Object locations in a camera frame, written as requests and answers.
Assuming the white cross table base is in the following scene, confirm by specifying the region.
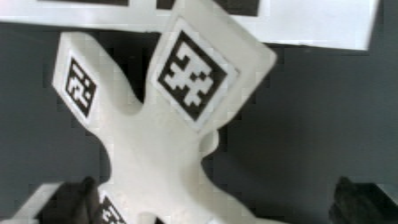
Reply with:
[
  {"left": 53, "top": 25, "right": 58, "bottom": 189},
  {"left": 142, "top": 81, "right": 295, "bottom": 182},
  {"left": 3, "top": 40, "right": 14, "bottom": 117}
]
[{"left": 53, "top": 0, "right": 284, "bottom": 224}]

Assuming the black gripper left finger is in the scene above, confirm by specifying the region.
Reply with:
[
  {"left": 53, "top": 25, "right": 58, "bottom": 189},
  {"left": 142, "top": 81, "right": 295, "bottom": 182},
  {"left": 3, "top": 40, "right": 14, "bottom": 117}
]
[{"left": 5, "top": 175, "right": 105, "bottom": 224}]

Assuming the paper sheet with markers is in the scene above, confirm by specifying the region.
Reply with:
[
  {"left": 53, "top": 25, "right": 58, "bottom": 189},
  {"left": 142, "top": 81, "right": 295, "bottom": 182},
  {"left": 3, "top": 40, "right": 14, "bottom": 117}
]
[{"left": 0, "top": 0, "right": 380, "bottom": 50}]

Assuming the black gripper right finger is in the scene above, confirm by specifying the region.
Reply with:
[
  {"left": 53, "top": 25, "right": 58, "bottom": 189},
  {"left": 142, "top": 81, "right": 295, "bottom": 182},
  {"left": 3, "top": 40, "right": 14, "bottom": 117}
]
[{"left": 329, "top": 177, "right": 398, "bottom": 224}]

